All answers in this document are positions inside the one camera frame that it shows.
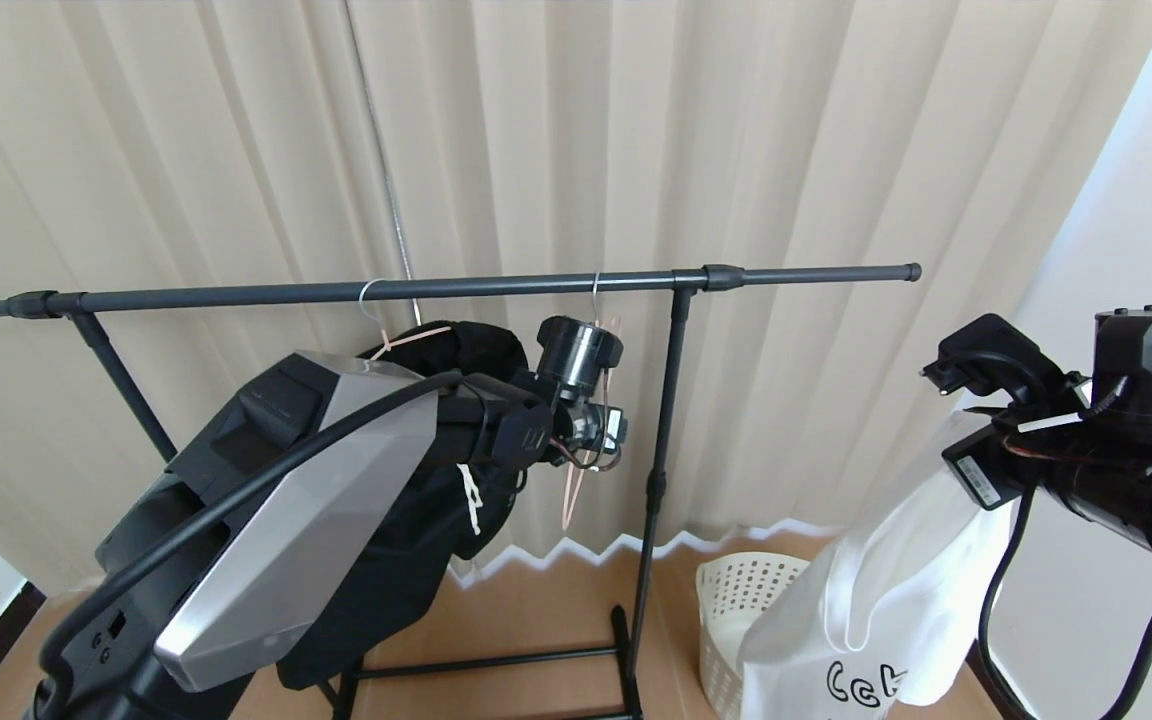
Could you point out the beige curtain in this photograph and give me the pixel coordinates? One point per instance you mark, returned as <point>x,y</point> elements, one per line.
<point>736,130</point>

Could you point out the white garment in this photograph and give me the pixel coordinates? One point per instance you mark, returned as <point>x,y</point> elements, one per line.
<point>896,580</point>

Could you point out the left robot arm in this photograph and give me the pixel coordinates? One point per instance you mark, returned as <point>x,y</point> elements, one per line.
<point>286,520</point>

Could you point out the black shorts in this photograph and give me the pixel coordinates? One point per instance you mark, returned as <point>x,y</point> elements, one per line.
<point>386,580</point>

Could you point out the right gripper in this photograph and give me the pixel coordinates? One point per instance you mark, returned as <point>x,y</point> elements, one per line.
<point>1066,480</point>

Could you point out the black clothes rack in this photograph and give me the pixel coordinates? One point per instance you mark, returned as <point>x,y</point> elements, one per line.
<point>236,295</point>

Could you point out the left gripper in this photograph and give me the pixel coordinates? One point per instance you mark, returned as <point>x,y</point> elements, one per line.
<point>596,430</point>

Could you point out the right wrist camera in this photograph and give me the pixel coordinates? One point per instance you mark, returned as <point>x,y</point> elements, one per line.
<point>986,355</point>

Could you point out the pink clothes hanger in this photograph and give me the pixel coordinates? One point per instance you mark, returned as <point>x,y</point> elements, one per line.
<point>595,295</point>
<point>416,335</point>

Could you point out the white laundry basket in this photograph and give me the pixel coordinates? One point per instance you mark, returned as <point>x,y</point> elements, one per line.
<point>736,600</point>

